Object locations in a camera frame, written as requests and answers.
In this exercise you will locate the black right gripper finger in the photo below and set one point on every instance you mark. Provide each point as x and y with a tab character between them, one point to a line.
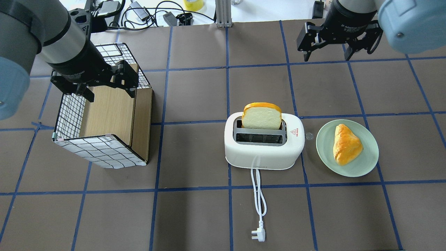
307	38
369	42

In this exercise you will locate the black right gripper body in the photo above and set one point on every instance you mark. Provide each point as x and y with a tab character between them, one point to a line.
345	21

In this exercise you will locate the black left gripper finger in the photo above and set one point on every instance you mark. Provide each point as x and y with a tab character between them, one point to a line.
126	77
87	94

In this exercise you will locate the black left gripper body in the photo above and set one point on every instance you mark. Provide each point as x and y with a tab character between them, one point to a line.
81	66

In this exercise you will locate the white two-slot toaster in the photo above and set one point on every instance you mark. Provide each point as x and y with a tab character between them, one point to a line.
263	149

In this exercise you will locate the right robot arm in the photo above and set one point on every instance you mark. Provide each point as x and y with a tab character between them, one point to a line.
410	26

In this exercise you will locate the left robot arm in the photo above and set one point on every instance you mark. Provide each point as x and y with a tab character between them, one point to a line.
61	38

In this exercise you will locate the black power adapter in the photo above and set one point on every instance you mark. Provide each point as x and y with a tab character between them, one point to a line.
318	9

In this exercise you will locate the grey power brick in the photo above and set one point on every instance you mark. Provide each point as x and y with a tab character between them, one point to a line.
140	12

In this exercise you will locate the toast bread slice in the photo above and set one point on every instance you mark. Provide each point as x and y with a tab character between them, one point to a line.
262	115

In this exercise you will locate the yellow tape roll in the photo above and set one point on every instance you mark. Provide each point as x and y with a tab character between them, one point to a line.
193	5

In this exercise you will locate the light green plate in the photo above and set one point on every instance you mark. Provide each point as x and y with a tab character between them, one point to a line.
363	163

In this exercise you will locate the golden triangular pastry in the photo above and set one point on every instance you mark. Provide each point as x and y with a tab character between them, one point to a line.
346	146

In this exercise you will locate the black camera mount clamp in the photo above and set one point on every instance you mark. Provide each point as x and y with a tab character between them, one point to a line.
98	15

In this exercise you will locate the aluminium frame post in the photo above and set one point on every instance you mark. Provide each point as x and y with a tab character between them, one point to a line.
223	13

